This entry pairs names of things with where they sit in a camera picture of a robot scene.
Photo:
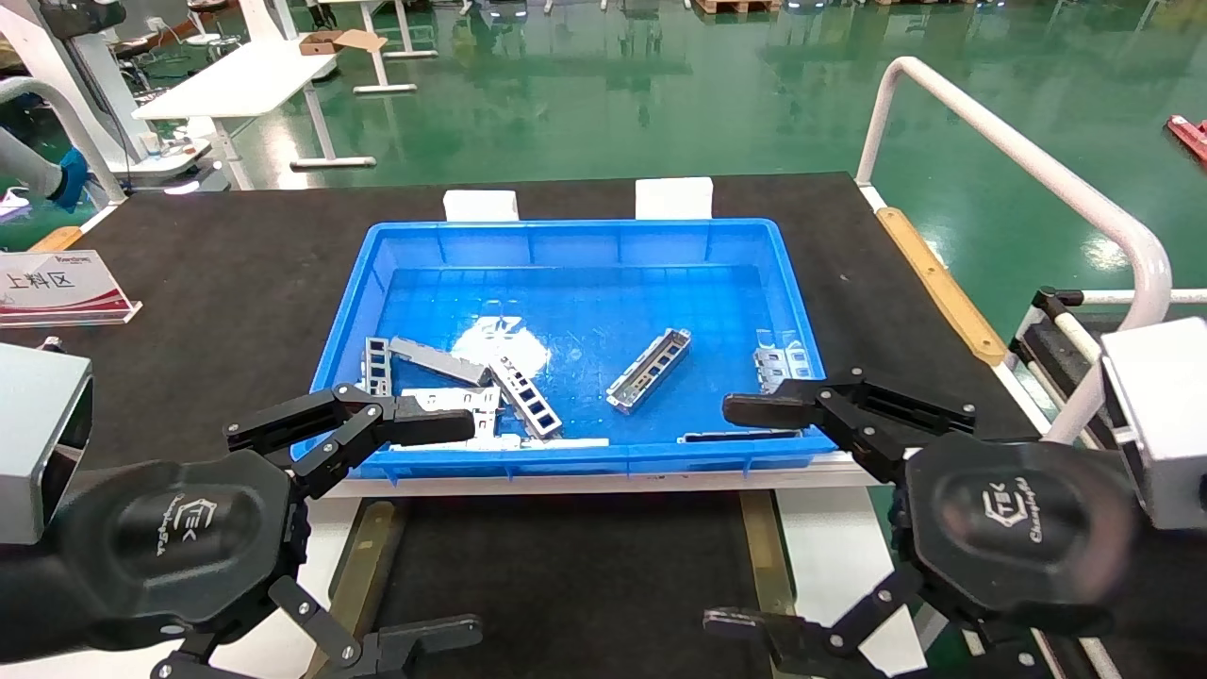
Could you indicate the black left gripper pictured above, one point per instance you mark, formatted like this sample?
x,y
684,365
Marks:
x,y
179,547

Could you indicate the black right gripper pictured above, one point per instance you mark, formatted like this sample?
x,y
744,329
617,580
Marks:
x,y
1018,528

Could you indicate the windowed U-channel metal bracket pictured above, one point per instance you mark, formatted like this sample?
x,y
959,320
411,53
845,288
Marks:
x,y
649,370

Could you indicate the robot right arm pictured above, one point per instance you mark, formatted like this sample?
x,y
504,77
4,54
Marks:
x,y
1169,604

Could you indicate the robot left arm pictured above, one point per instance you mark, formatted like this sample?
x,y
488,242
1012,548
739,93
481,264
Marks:
x,y
28,604

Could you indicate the black container tray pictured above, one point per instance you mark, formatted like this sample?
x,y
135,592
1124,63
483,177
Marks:
x,y
566,566

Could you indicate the grey metal brackets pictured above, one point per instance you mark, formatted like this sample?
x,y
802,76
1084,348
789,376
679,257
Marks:
x,y
486,405

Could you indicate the long grey metal channel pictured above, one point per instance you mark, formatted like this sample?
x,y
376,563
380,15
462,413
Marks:
x,y
438,361

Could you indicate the long thin metal strip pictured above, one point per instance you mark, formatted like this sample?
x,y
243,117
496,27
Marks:
x,y
547,442

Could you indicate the yellow wooden edge strip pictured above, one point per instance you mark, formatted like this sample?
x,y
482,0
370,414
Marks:
x,y
57,239
943,288

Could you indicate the blue plastic bin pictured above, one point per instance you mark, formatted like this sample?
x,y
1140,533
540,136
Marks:
x,y
585,292

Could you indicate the acrylic sign with red print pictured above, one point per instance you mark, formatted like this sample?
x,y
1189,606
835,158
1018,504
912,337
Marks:
x,y
57,283

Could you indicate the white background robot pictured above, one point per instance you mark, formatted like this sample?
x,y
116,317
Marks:
x,y
160,170

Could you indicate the white table with metal legs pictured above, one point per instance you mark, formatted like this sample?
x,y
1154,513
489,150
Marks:
x,y
385,89

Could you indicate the white background table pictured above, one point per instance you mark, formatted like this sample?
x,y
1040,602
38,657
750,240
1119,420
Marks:
x,y
236,85

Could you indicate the black conveyor belt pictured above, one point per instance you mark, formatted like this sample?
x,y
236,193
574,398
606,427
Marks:
x,y
94,160

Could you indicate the cardboard box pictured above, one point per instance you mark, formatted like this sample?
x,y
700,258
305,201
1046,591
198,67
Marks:
x,y
325,42

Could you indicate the red orange floor object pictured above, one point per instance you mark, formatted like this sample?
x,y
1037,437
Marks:
x,y
1190,137

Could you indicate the wooden pallet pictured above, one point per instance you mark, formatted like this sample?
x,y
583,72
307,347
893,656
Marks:
x,y
735,6

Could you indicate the dark thin metal bracket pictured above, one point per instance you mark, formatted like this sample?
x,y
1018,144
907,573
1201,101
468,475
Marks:
x,y
735,436

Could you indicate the slim ladder metal bracket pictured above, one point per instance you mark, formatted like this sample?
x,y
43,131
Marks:
x,y
376,359

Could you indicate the perforated metal bracket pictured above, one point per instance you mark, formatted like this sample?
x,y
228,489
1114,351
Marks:
x,y
783,363

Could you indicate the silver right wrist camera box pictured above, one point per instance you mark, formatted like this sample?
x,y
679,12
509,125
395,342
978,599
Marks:
x,y
1165,415

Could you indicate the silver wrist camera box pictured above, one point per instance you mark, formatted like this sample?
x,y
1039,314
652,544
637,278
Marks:
x,y
1165,415
33,434

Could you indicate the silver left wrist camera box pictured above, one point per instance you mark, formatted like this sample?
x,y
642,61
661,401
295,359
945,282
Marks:
x,y
33,434

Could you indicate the white tubular guard rail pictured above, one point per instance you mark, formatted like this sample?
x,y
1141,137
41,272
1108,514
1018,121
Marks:
x,y
1037,158

